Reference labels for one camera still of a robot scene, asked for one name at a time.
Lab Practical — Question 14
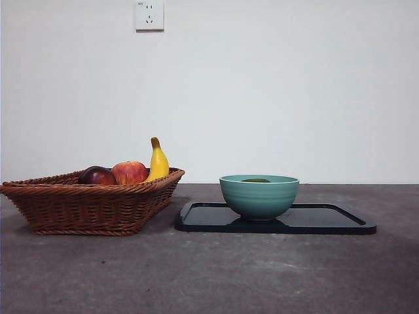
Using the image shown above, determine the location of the brown wicker basket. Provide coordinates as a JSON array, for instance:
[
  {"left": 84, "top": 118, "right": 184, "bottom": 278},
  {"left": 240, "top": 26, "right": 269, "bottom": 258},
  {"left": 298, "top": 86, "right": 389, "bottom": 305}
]
[{"left": 0, "top": 167, "right": 186, "bottom": 236}]

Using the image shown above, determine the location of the dark red plum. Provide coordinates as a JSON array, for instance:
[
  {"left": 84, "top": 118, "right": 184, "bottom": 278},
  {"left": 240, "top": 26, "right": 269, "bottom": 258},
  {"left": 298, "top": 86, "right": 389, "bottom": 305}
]
[{"left": 77, "top": 166, "right": 117, "bottom": 186}]

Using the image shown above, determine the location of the red apple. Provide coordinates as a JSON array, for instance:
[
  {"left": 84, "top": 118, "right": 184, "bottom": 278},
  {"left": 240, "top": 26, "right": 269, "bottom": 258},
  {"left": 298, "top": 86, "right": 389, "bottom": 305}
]
[{"left": 111, "top": 160, "right": 149, "bottom": 186}]

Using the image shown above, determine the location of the turquoise ceramic bowl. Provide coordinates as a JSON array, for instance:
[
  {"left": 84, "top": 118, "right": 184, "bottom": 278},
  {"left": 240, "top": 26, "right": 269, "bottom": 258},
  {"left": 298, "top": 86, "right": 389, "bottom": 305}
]
[{"left": 219, "top": 174, "right": 301, "bottom": 222}]

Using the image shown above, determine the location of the dark teal rectangular tray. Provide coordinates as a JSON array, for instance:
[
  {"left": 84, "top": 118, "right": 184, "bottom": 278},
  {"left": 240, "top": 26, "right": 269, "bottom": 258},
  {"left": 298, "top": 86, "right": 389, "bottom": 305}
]
[{"left": 173, "top": 201, "right": 377, "bottom": 236}]

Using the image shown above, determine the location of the yellow banana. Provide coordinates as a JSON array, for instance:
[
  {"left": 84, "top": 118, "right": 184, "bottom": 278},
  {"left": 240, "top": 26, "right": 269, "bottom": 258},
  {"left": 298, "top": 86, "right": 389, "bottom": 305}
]
[{"left": 143, "top": 136, "right": 170, "bottom": 183}]

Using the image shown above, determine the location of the white wall socket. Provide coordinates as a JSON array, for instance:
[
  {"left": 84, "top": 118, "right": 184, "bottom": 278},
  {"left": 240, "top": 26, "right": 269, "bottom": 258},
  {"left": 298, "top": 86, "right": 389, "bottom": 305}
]
[{"left": 135, "top": 0, "right": 165, "bottom": 33}]

